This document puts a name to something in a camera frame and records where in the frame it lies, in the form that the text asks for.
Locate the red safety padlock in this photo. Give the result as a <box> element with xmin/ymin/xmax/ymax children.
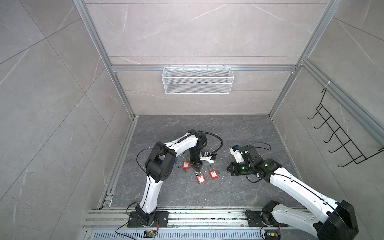
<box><xmin>208</xmin><ymin>165</ymin><xmax>219</xmax><ymax>180</ymax></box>
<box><xmin>196</xmin><ymin>172</ymin><xmax>206</xmax><ymax>185</ymax></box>
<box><xmin>182</xmin><ymin>155</ymin><xmax>191</xmax><ymax>171</ymax></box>

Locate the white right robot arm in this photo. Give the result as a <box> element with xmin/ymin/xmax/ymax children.
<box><xmin>227</xmin><ymin>145</ymin><xmax>359</xmax><ymax>240</ymax></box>

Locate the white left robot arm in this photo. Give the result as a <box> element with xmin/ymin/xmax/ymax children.
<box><xmin>131</xmin><ymin>130</ymin><xmax>208</xmax><ymax>227</ymax></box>

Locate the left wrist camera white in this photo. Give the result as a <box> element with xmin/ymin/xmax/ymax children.
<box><xmin>200</xmin><ymin>152</ymin><xmax>217</xmax><ymax>164</ymax></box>

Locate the metal base rail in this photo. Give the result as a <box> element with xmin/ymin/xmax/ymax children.
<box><xmin>81</xmin><ymin>206</ymin><xmax>315</xmax><ymax>240</ymax></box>

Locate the white wire mesh basket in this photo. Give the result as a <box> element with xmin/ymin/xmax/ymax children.
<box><xmin>162</xmin><ymin>67</ymin><xmax>235</xmax><ymax>95</ymax></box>

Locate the black wire hook rack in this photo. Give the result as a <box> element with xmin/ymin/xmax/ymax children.
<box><xmin>307</xmin><ymin>88</ymin><xmax>384</xmax><ymax>168</ymax></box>

